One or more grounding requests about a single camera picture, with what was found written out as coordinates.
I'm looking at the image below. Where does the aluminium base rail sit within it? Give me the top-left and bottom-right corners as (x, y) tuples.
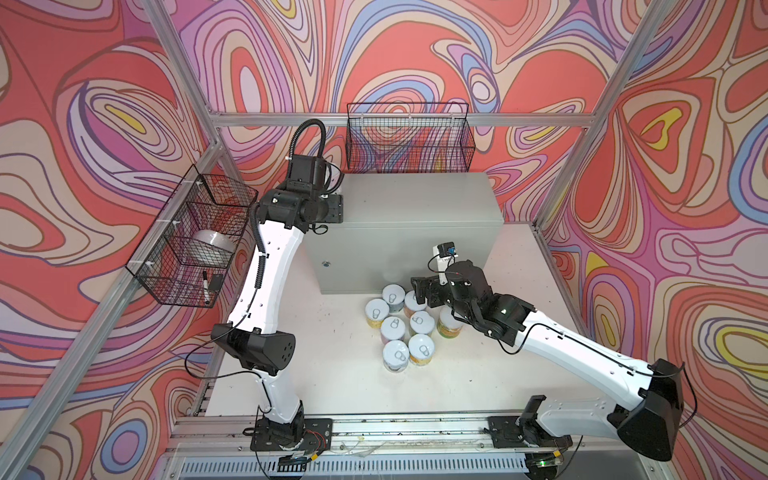
(167, 410), (571, 480)

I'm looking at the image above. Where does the grey metal cabinet box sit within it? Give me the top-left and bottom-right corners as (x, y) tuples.
(302, 173), (504, 295)

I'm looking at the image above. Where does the black wire basket back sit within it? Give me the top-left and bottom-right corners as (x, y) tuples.
(346, 100), (475, 174)

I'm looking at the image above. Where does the yellow green label can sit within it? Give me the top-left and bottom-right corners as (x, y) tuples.
(436, 306), (464, 339)

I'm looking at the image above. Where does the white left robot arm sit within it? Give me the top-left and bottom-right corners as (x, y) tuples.
(211, 154), (336, 442)

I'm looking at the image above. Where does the black wire basket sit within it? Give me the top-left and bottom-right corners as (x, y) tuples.
(126, 167), (258, 308)
(346, 100), (475, 174)

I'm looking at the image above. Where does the black wire basket left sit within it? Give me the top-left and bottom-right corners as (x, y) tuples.
(126, 167), (258, 308)

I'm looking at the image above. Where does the orange label can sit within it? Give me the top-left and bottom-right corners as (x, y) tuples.
(404, 290), (427, 320)

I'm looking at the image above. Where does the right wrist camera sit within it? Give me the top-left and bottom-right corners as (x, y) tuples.
(436, 242), (456, 258)

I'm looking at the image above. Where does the pink label can centre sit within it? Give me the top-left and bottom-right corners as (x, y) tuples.
(380, 316), (407, 344)

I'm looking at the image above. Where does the yellow label can front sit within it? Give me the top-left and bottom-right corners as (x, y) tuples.
(408, 334), (435, 366)

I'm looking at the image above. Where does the silver tape roll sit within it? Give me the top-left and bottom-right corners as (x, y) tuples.
(193, 229), (236, 254)

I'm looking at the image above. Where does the black marker pen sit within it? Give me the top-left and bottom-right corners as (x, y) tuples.
(202, 271), (211, 305)

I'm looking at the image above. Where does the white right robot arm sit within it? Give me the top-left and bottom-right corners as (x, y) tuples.
(411, 260), (685, 462)

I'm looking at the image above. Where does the blue label can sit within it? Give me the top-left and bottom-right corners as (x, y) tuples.
(382, 284), (406, 313)

